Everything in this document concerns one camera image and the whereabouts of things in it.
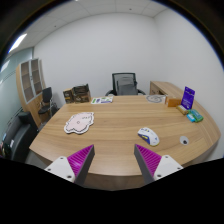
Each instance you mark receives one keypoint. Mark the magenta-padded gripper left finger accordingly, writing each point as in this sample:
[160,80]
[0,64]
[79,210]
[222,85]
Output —
[78,160]

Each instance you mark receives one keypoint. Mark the small white round disc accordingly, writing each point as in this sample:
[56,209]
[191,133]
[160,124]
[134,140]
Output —
[184,140]

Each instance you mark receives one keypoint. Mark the wooden shelf unit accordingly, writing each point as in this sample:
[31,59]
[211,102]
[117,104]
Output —
[29,83]

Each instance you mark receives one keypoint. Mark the yellow flat packet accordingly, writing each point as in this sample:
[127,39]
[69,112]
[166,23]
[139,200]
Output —
[182,109]

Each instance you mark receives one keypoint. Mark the large dark cardboard box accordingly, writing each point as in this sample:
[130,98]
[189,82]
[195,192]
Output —
[81,94]

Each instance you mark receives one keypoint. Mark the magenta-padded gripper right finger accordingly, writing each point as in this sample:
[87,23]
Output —
[150,160]

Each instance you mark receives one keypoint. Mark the ceiling light panel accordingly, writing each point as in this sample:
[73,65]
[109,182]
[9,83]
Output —
[17,42]

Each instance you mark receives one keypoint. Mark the blue small packet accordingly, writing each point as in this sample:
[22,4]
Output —
[191,117]

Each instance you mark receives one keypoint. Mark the white sticker sheet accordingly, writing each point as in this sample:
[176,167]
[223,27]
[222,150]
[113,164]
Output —
[102,100]

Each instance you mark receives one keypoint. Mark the white and blue computer mouse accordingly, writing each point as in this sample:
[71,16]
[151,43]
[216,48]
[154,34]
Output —
[149,136]

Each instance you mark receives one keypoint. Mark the small dark cardboard box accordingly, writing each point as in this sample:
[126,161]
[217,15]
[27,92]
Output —
[68,96]

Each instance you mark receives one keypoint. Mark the black mesh office chair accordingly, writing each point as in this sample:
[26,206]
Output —
[125,85]

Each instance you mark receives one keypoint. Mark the wooden side cabinet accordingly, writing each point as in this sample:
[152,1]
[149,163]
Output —
[163,87]

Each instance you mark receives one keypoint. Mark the small black chair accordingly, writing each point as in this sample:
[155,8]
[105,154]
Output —
[46,100]

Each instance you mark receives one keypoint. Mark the black sofa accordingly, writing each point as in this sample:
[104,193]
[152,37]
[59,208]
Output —
[18,136]

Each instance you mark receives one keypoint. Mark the pink cartoon-shaped mouse pad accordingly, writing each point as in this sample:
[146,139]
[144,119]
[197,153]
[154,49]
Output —
[79,122]

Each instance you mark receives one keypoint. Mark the purple upright card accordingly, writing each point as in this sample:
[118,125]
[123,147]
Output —
[188,97]

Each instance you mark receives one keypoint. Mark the green small packet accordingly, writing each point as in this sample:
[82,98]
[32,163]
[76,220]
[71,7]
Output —
[196,115]

